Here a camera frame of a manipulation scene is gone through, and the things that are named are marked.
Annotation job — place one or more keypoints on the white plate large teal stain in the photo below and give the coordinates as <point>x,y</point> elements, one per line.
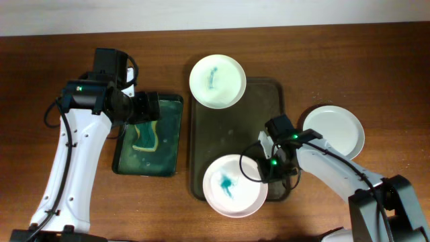
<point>232,186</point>

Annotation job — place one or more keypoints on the white plate small teal spot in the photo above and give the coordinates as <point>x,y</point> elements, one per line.
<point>339,127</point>

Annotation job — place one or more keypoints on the small dark green tray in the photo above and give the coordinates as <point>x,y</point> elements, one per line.
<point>162,162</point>

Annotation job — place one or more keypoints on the green and yellow sponge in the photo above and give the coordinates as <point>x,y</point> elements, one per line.
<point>147,139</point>

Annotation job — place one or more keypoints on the large brown serving tray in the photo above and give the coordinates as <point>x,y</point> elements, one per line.
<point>215,133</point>

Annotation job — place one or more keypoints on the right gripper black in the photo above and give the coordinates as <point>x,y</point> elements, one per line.
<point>265,173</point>

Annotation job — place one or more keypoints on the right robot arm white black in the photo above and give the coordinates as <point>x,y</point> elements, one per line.
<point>380,208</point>

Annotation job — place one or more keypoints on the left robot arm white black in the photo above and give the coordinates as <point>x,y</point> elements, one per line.
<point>88,111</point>

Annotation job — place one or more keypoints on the white plate teal streak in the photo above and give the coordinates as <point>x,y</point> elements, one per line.
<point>217,81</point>

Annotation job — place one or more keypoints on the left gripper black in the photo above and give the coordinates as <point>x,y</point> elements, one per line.
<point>152,107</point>

